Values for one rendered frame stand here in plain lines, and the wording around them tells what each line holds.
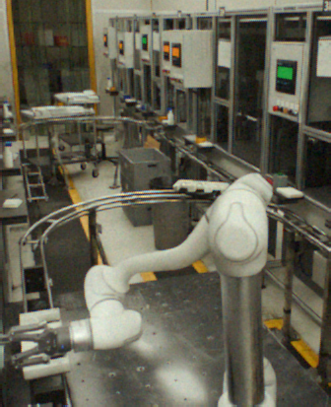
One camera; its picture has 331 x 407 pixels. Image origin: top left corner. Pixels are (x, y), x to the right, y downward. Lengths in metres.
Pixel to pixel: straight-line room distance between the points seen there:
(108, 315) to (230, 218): 0.59
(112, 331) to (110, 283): 0.15
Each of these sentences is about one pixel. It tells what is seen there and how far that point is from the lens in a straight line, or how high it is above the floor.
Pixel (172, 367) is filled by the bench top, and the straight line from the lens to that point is 2.12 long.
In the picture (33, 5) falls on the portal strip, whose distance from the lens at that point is 9.73.
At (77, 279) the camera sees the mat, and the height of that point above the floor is 0.01.
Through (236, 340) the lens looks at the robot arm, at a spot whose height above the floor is 1.17.
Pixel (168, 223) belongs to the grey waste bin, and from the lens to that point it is 4.63.
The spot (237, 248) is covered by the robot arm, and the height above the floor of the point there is 1.44.
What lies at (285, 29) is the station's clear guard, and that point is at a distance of 3.60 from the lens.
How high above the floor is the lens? 1.90
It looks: 18 degrees down
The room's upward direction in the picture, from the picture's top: straight up
